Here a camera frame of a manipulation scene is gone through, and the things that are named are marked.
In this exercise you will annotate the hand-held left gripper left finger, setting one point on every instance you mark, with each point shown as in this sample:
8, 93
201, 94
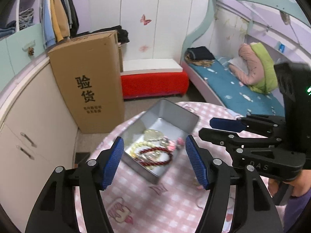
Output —
113, 165

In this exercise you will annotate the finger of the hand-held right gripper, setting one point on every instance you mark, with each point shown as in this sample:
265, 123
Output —
218, 137
226, 125

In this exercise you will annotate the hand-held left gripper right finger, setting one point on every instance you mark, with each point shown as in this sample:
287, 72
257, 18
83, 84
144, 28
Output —
197, 166

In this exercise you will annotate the pink charm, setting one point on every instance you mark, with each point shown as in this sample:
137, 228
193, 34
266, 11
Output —
180, 141
171, 146

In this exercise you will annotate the grey tin box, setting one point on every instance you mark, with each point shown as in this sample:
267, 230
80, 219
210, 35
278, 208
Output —
175, 119

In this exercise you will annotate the person's right forearm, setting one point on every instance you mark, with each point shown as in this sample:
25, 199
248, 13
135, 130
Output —
297, 213

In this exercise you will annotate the person's right hand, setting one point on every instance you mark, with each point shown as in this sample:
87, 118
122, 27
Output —
303, 182

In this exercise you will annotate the blue printed bed sheet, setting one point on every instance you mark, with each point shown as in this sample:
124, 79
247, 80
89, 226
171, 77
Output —
226, 87

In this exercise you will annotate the pink checkered tablecloth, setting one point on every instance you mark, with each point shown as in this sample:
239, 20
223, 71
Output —
150, 206

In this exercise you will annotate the pink quilt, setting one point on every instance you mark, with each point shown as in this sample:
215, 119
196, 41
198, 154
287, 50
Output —
250, 65

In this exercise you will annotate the green quilt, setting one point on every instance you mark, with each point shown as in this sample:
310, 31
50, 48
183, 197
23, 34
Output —
266, 70

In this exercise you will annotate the folded brown clothes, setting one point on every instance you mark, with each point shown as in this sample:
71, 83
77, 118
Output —
199, 62

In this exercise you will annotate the folded dark clothes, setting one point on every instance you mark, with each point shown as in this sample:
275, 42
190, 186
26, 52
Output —
200, 52

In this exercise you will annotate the red stool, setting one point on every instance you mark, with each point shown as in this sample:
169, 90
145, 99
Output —
155, 85

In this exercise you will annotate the cream low cabinet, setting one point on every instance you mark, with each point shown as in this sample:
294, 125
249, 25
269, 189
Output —
36, 116

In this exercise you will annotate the large cardboard box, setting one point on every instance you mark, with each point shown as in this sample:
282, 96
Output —
85, 77

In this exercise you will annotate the small blue box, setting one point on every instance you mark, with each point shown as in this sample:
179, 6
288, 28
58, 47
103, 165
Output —
281, 46

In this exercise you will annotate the white board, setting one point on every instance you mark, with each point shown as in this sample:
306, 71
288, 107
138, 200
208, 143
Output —
150, 65

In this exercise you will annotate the faint pink butterfly sticker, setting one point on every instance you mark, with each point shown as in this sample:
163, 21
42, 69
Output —
144, 48

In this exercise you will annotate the grey hanging cloth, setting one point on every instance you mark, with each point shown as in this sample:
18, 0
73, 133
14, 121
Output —
285, 17

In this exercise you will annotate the black clothes pile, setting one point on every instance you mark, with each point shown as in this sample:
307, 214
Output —
122, 34

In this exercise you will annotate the pinecone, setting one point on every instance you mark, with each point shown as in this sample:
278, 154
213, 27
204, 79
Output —
30, 51

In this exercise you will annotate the white wardrobe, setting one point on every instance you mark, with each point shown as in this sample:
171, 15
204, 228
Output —
136, 9

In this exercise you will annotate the teal drawer cabinet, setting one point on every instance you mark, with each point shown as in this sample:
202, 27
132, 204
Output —
17, 48

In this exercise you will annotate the light blue hanging shirt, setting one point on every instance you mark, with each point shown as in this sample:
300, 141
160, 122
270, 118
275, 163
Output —
47, 24

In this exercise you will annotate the yellow hanging jacket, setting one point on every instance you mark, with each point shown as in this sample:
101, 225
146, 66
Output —
59, 17

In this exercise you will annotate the dark hanging jackets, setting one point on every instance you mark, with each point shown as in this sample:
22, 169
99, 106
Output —
71, 9

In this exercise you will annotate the folded light jeans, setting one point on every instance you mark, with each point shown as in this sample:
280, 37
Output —
25, 17

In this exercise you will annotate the folded dark jeans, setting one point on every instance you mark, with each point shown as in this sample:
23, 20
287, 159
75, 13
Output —
8, 28

